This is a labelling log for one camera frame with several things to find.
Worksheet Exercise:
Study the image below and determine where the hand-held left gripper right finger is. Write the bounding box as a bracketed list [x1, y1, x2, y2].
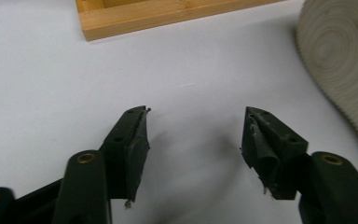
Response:
[241, 105, 310, 201]

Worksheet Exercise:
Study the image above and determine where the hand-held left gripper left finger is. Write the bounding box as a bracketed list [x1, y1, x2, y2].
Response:
[99, 105, 152, 203]

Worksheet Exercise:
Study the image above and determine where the grey canvas shoe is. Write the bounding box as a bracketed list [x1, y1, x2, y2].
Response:
[293, 0, 358, 175]

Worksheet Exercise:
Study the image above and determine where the wooden shoe rack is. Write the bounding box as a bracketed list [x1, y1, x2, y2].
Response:
[75, 0, 285, 42]

